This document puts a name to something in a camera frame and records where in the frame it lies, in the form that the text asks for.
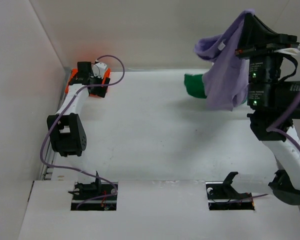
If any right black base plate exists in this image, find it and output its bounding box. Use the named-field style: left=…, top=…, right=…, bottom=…
left=205, top=171, right=255, bottom=211

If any orange t-shirt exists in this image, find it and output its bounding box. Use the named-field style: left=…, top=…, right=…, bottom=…
left=64, top=67, right=111, bottom=98

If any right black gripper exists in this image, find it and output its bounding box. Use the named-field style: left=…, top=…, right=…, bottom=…
left=234, top=12, right=299, bottom=106

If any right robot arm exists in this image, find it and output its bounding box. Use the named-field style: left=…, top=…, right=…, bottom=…
left=235, top=13, right=300, bottom=206

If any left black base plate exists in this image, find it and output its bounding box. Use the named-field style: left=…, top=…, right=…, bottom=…
left=68, top=181, right=118, bottom=212

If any lavender t-shirt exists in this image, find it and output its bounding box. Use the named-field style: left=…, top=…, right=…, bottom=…
left=194, top=9, right=255, bottom=111

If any aluminium rail left edge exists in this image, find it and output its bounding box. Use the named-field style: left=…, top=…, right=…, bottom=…
left=38, top=67, right=73, bottom=181

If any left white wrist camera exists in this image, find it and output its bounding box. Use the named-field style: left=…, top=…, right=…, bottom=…
left=92, top=60, right=108, bottom=78

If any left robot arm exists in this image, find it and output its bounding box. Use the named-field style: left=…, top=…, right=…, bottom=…
left=47, top=60, right=111, bottom=157

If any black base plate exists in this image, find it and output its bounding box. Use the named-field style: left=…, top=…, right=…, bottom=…
left=68, top=181, right=118, bottom=212
left=205, top=171, right=255, bottom=211

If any green t-shirt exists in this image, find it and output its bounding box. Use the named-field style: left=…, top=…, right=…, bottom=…
left=183, top=74, right=207, bottom=99

